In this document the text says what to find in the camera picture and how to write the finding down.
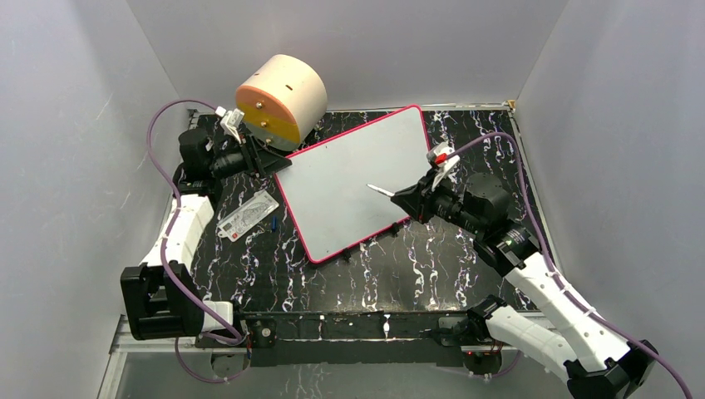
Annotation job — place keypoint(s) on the clear plastic marker package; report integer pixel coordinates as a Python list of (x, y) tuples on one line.
[(239, 222)]

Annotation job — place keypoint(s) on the white whiteboard marker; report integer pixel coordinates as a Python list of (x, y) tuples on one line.
[(381, 191)]

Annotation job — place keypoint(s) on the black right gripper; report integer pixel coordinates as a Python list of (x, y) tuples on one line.
[(416, 200)]

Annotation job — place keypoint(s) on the round pastel drawer cabinet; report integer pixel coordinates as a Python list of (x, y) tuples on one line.
[(282, 102)]

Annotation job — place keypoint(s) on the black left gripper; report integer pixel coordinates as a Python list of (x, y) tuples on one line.
[(258, 160)]

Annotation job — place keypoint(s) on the pink framed whiteboard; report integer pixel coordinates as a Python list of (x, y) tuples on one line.
[(327, 186)]

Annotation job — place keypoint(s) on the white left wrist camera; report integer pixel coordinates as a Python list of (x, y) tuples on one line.
[(229, 120)]

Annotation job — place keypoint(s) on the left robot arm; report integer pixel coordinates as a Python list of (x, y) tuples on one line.
[(160, 296)]

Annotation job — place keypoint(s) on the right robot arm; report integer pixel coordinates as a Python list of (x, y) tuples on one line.
[(592, 361)]

